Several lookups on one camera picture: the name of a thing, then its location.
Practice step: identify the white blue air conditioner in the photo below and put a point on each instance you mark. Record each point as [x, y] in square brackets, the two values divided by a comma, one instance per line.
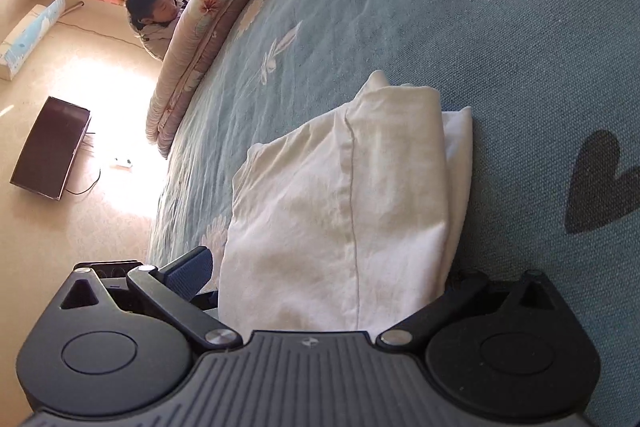
[30, 37]

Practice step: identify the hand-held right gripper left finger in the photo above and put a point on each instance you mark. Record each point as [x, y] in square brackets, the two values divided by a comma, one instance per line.
[192, 274]

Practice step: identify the black television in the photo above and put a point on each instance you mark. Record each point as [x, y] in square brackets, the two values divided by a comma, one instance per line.
[50, 147]

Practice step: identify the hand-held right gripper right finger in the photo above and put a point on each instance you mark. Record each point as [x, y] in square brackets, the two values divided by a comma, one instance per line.
[450, 297]

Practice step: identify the pink floral folded quilt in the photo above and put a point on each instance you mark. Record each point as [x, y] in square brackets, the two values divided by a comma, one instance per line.
[210, 17]

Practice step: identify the white printed shirt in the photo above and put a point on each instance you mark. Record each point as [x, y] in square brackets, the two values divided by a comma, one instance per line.
[340, 207]

